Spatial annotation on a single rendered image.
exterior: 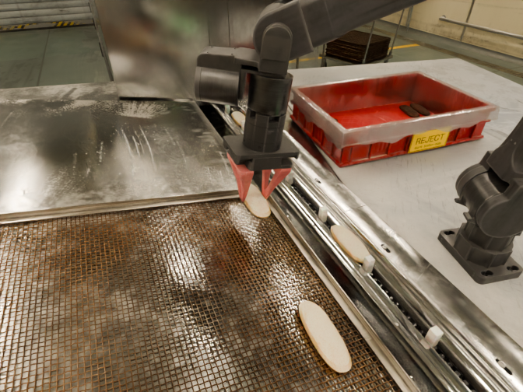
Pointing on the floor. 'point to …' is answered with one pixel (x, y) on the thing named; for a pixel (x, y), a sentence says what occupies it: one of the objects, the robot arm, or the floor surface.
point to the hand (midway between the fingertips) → (254, 194)
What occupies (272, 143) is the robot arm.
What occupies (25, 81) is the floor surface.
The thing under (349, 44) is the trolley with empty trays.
